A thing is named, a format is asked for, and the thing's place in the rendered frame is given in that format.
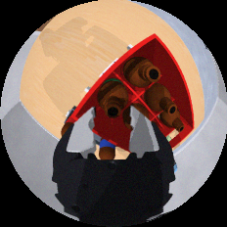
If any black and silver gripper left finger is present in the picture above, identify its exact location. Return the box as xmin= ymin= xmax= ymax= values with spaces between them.
xmin=52 ymin=107 xmax=97 ymax=183

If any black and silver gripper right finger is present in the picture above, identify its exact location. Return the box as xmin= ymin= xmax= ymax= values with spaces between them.
xmin=129 ymin=106 xmax=176 ymax=183

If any dark grey flat tray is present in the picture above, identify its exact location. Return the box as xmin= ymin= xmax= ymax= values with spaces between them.
xmin=64 ymin=106 xmax=102 ymax=146

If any red plastic crate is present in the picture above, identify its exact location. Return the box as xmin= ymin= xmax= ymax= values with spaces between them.
xmin=71 ymin=34 xmax=194 ymax=153

